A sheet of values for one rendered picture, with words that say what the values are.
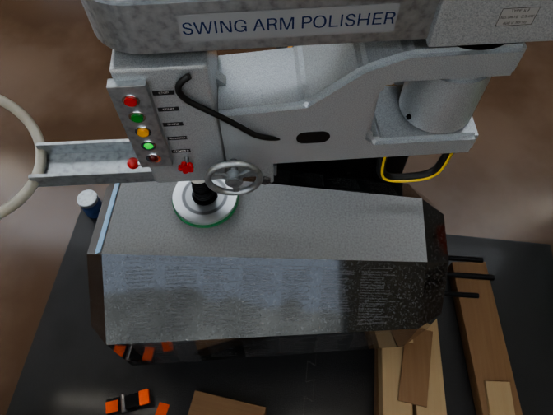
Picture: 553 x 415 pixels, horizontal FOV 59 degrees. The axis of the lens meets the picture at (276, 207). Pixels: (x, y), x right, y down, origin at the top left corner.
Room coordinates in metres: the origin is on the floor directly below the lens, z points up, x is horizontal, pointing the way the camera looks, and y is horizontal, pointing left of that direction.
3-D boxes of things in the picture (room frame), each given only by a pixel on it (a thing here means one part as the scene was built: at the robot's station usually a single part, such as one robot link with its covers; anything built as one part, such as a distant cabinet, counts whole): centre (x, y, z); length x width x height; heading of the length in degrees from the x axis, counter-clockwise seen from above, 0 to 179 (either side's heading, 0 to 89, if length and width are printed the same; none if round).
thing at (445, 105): (0.86, -0.42, 1.32); 0.19 x 0.19 x 0.20
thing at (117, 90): (0.72, 0.30, 1.35); 0.08 x 0.03 x 0.28; 92
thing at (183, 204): (0.84, 0.23, 0.85); 0.21 x 0.21 x 0.01
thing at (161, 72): (0.84, 0.15, 1.30); 0.36 x 0.22 x 0.45; 92
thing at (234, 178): (0.72, 0.11, 1.18); 0.15 x 0.10 x 0.15; 92
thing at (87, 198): (1.28, 0.95, 0.08); 0.10 x 0.10 x 0.13
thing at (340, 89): (0.84, -0.16, 1.28); 0.74 x 0.23 x 0.49; 92
